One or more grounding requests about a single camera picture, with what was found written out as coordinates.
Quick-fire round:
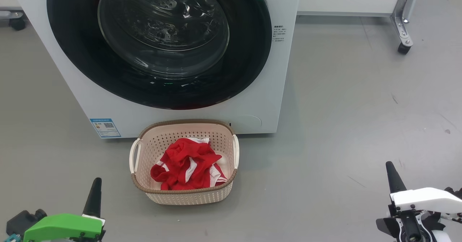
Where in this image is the blue energy label sticker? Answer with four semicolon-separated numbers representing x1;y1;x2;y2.
90;118;121;138

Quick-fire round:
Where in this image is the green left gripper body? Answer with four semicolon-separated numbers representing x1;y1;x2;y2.
23;213;106;242

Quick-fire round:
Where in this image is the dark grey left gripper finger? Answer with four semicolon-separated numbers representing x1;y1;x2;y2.
82;177;103;217

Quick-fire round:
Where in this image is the metal frame leg with caster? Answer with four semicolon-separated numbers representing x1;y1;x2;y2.
392;0;421;54

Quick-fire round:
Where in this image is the cream perforated laundry basket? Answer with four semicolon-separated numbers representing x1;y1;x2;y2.
129;119;240;205

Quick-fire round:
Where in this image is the round black glass washer door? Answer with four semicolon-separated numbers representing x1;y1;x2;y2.
47;0;272;110

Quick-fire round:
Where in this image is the red and white garment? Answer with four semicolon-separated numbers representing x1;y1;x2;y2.
151;137;228;191

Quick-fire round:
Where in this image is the printed warning text label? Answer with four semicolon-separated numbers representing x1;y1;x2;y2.
273;25;288;43

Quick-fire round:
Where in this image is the black caster wheel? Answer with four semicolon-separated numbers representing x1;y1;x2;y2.
0;10;26;31

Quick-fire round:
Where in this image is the white front-load washing machine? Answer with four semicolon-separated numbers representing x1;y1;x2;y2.
7;0;301;138

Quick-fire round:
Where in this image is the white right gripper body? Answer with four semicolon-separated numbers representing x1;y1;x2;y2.
389;187;462;232

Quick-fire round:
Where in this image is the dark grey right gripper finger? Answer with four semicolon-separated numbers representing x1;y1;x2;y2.
385;161;407;195

